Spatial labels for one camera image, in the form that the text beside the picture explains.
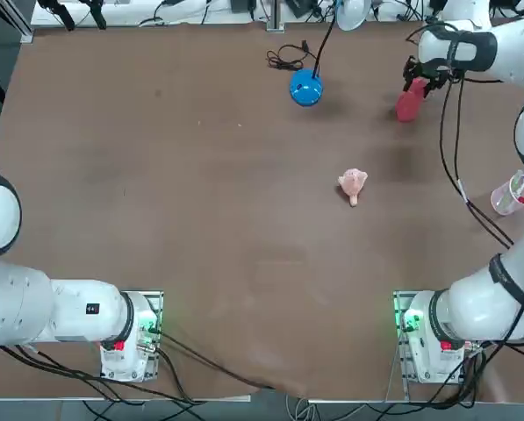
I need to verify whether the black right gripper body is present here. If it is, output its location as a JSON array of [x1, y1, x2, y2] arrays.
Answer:
[[413, 58, 451, 82]]

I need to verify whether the blue desk lamp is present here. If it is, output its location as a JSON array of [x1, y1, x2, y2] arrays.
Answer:
[[289, 0, 370, 108]]

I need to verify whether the pink plush toy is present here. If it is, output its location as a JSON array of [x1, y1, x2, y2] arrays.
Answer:
[[337, 168, 370, 207]]

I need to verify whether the clear plastic cup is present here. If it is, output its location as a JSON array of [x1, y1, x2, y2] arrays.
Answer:
[[490, 169, 524, 217]]

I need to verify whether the white power strip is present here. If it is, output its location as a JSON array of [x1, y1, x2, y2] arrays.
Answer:
[[31, 0, 269, 27]]

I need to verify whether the black stand leg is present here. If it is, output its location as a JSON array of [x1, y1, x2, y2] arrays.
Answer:
[[37, 0, 76, 32], [81, 0, 108, 30]]

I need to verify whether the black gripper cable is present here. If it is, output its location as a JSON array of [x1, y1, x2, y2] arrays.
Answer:
[[438, 72, 515, 251]]

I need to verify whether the black lamp power cable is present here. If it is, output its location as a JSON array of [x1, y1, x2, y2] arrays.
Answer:
[[266, 40, 312, 71]]

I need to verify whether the aluminium frame post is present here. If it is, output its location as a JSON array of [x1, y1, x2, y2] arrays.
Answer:
[[266, 0, 286, 32]]

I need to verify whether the black base cable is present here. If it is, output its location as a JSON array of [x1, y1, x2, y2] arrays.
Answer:
[[155, 332, 274, 391]]

